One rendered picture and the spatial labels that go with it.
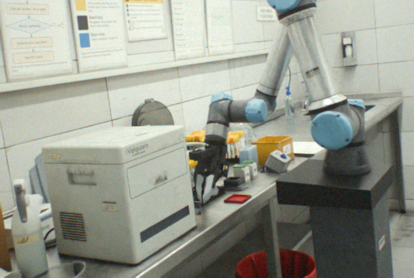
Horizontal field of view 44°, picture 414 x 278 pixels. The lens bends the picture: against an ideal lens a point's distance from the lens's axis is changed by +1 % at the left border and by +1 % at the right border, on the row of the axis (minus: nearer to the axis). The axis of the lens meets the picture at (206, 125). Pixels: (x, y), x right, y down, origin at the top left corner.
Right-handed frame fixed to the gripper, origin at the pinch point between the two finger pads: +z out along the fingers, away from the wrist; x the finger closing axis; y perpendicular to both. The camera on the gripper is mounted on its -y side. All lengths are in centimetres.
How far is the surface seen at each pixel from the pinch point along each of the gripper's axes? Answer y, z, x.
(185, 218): -14.2, 8.5, -4.5
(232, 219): 5.4, 4.7, -8.5
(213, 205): 8.7, 0.4, 0.9
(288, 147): 58, -35, -1
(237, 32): 102, -121, 60
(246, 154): 36.8, -25.3, 7.0
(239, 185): 23.9, -10.0, 0.8
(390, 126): 245, -110, 2
